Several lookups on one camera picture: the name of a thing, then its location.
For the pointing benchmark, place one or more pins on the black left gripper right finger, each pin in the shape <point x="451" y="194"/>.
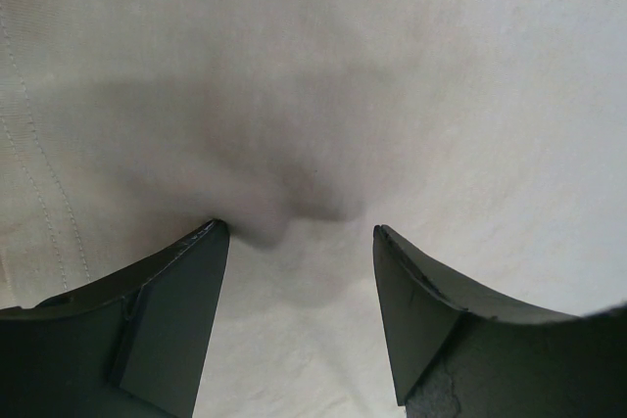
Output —
<point x="460" y="349"/>

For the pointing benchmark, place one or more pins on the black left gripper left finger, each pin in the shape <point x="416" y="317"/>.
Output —
<point x="131" y="344"/>

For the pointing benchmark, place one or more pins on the beige t shirt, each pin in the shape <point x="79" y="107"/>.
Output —
<point x="489" y="133"/>

